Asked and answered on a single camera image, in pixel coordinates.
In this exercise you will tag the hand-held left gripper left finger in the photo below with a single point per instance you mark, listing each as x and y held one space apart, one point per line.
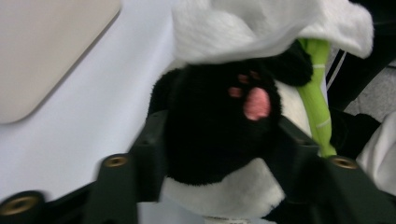
149 155

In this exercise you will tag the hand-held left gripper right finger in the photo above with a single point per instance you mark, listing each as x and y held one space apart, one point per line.
299 161

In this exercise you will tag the panda plush toy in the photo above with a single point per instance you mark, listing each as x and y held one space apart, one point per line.
211 124

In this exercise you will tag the white wet wipe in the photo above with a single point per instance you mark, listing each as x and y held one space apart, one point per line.
218 28

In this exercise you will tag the white storage box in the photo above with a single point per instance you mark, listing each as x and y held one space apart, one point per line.
37 46

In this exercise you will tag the white table board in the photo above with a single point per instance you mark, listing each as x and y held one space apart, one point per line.
93 130

